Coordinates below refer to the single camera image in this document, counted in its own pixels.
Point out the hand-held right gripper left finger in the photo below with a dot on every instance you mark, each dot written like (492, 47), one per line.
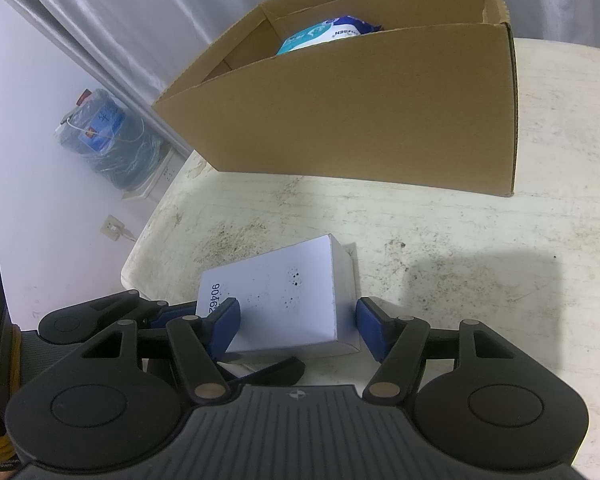
(225, 325)

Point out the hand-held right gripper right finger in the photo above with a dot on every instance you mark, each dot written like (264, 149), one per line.
(372, 327)

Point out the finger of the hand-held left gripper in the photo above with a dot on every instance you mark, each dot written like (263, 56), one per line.
(275, 371)
(175, 312)

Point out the white paper box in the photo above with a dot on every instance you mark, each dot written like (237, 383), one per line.
(290, 300)

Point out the brown cardboard box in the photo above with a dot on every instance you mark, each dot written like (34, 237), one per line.
(380, 120)

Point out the teal wet wipes pack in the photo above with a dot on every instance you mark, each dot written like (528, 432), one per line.
(325, 35)

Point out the white water dispenser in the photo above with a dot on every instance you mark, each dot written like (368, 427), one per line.
(155, 180)

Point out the blue water dispenser bottle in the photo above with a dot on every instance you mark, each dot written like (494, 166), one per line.
(115, 150)

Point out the red tag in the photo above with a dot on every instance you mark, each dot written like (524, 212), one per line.
(84, 95)

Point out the white wall outlet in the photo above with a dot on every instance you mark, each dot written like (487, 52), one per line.
(112, 226)

